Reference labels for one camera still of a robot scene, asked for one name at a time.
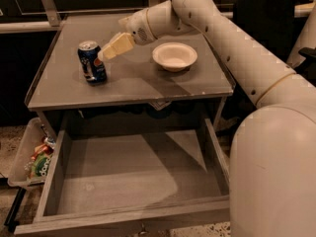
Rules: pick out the open grey top drawer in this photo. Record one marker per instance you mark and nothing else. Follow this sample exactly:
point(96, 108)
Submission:
point(110, 186)

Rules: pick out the green snack bag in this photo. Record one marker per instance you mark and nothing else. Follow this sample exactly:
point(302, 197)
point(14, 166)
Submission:
point(40, 166)

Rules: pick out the orange snack packet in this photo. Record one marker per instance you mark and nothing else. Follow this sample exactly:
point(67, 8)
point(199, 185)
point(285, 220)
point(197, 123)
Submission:
point(41, 149)

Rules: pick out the black office chair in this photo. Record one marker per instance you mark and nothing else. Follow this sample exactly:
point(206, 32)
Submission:
point(273, 24)

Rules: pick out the metal rail with brackets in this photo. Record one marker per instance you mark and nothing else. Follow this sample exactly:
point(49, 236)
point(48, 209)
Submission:
point(26, 16)

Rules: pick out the white paper bowl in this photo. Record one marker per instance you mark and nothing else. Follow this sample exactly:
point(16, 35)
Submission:
point(174, 56)

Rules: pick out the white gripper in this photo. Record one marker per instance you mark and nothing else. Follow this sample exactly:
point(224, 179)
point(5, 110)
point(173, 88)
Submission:
point(139, 28)

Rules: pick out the grey cabinet with glass top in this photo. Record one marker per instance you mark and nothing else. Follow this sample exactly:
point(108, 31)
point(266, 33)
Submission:
point(132, 78)

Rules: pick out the blue pepsi can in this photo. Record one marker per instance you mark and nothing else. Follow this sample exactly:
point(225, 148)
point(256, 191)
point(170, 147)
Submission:
point(93, 68)

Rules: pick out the clear plastic storage bin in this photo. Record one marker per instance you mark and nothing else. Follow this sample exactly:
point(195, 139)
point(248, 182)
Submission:
point(35, 135)

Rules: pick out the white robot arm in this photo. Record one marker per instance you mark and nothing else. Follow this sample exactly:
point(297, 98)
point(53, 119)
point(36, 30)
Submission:
point(273, 153)

